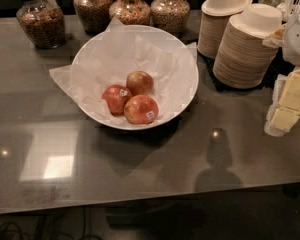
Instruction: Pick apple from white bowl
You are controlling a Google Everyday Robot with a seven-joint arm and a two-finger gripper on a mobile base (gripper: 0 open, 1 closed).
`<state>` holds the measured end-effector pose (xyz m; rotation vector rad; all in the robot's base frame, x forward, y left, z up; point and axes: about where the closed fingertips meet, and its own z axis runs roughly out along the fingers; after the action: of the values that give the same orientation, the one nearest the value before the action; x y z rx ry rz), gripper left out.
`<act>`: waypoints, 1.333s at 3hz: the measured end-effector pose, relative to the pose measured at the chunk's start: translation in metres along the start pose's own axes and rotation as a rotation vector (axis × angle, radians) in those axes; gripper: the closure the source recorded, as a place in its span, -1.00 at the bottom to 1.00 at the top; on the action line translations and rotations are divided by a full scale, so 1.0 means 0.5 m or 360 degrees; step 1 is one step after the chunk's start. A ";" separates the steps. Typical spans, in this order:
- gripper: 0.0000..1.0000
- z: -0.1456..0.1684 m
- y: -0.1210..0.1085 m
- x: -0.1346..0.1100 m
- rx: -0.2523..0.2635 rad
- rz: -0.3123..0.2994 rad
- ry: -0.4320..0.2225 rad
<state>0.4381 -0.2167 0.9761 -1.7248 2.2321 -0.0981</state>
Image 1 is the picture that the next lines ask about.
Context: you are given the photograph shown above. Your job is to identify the yellow-red apple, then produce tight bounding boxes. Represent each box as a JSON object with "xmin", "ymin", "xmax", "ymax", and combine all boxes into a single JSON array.
[{"xmin": 126, "ymin": 71, "xmax": 154, "ymax": 95}]

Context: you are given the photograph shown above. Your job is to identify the front red apple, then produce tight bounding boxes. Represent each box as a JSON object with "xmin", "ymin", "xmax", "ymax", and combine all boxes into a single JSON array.
[{"xmin": 124, "ymin": 95, "xmax": 159, "ymax": 124}]

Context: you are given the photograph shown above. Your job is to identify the glass cereal jar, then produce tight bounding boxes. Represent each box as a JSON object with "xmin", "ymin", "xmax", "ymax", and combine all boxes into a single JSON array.
[
  {"xmin": 73, "ymin": 0, "xmax": 113, "ymax": 33},
  {"xmin": 16, "ymin": 0, "xmax": 66, "ymax": 49},
  {"xmin": 109, "ymin": 0, "xmax": 151, "ymax": 25},
  {"xmin": 150, "ymin": 0, "xmax": 190, "ymax": 37}
]

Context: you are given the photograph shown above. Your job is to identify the left red apple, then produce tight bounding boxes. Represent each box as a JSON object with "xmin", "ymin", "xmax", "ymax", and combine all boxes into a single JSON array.
[{"xmin": 102, "ymin": 85, "xmax": 133, "ymax": 115}]

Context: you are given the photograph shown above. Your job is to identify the back stack paper bowls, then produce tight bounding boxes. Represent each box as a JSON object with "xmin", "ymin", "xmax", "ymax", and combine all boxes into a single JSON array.
[{"xmin": 197, "ymin": 0, "xmax": 252, "ymax": 59}]

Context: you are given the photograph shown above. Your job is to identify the left glass cereal jar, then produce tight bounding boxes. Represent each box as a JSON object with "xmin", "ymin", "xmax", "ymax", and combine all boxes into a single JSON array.
[{"xmin": 16, "ymin": 0, "xmax": 66, "ymax": 49}]

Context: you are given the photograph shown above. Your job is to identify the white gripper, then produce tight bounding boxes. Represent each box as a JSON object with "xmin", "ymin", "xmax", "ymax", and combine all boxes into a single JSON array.
[{"xmin": 262, "ymin": 8, "xmax": 300, "ymax": 137}]

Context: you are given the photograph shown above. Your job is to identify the front stack paper bowls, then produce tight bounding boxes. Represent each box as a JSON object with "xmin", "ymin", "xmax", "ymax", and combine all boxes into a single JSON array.
[{"xmin": 213, "ymin": 3, "xmax": 282, "ymax": 89}]

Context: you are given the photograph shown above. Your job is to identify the white bowl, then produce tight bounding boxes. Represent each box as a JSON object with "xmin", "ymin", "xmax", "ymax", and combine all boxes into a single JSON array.
[{"xmin": 70, "ymin": 24, "xmax": 200, "ymax": 131}]

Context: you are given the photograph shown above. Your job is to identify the stack paper bowls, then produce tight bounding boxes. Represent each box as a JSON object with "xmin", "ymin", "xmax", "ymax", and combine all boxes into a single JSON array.
[
  {"xmin": 197, "ymin": 0, "xmax": 252, "ymax": 59},
  {"xmin": 213, "ymin": 3, "xmax": 282, "ymax": 89}
]

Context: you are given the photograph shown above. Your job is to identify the red apple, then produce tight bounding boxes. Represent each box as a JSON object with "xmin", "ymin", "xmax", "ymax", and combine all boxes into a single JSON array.
[
  {"xmin": 102, "ymin": 85, "xmax": 133, "ymax": 115},
  {"xmin": 124, "ymin": 95, "xmax": 159, "ymax": 124}
]

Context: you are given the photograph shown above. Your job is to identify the white paper liner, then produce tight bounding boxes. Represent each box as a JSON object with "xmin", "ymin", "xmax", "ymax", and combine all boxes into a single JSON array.
[{"xmin": 48, "ymin": 17, "xmax": 198, "ymax": 127}]

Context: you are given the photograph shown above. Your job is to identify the black mat under bowls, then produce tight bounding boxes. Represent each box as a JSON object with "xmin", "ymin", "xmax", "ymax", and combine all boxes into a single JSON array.
[{"xmin": 201, "ymin": 50, "xmax": 295, "ymax": 92}]

